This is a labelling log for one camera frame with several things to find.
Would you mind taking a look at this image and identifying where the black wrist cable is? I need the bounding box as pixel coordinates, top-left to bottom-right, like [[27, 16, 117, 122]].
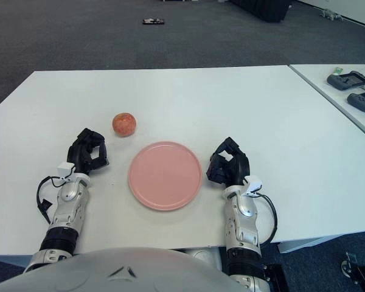
[[36, 175, 77, 226], [246, 188, 278, 246]]

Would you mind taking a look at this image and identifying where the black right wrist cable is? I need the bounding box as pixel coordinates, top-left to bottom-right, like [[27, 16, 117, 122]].
[[246, 188, 278, 246]]

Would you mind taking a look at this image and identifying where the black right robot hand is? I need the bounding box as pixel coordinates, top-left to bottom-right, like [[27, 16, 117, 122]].
[[206, 136, 251, 187]]

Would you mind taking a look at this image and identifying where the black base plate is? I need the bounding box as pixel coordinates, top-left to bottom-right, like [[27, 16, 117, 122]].
[[260, 262, 290, 292]]

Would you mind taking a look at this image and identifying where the pink round plate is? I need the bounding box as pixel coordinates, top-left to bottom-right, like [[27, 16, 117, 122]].
[[128, 141, 203, 212]]

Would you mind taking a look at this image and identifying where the red apple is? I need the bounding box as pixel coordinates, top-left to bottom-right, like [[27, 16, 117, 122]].
[[112, 112, 137, 138]]

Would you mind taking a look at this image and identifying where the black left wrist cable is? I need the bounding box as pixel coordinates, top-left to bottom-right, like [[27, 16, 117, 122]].
[[36, 175, 77, 226]]

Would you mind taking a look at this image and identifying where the black stand with caster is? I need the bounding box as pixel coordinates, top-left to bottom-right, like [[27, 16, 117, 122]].
[[340, 251, 365, 292]]

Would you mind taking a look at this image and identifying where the grey toy figure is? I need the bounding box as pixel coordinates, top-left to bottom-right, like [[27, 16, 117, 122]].
[[319, 8, 345, 21]]

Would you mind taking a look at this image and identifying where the grey robot torso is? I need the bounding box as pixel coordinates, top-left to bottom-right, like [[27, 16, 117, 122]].
[[0, 246, 242, 292]]

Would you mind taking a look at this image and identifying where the black box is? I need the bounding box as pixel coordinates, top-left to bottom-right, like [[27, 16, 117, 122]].
[[230, 0, 293, 23]]

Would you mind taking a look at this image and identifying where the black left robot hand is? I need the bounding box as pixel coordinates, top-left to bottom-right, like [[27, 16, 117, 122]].
[[66, 127, 111, 178]]

